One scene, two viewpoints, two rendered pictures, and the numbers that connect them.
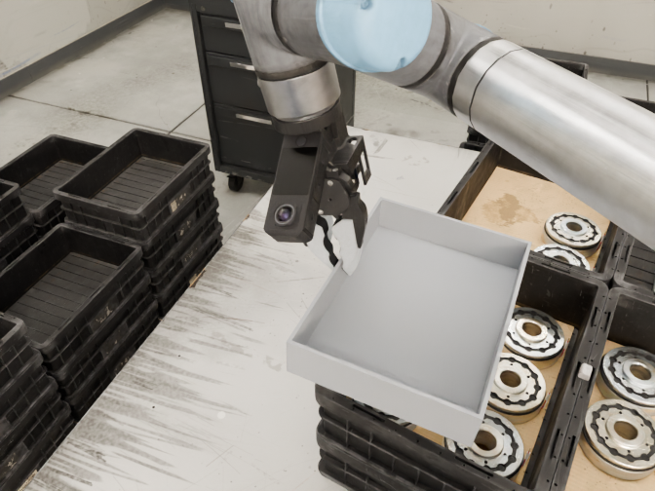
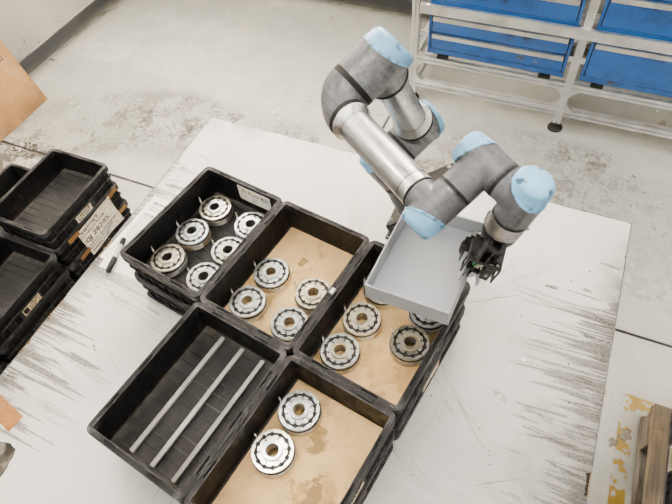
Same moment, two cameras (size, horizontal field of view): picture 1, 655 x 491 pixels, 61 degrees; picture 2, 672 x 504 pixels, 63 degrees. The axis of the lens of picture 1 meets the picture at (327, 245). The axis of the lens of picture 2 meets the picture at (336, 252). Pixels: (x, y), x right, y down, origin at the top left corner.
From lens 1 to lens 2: 1.35 m
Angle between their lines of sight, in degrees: 85
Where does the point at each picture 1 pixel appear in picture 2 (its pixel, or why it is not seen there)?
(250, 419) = (504, 356)
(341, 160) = (477, 239)
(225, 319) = (546, 436)
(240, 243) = not seen: outside the picture
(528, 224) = (300, 477)
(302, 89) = not seen: hidden behind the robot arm
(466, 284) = (398, 282)
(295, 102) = not seen: hidden behind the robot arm
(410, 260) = (427, 296)
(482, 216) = (338, 489)
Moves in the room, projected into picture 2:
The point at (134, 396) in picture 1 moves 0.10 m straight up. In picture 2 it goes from (585, 371) to (596, 355)
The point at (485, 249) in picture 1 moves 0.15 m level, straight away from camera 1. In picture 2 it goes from (385, 297) to (362, 353)
